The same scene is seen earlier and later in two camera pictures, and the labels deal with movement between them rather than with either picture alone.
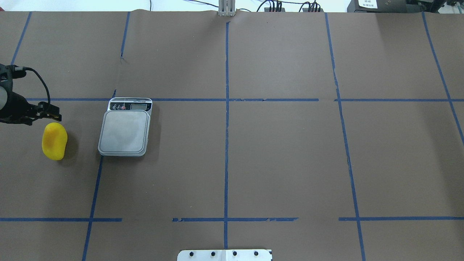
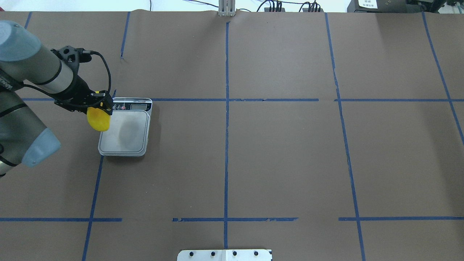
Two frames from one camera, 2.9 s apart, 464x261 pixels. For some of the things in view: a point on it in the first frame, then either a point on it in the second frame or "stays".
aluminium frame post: x=226 y=8 stays
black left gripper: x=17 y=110 → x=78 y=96
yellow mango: x=54 y=140 → x=99 y=120
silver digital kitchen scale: x=125 y=129 stays
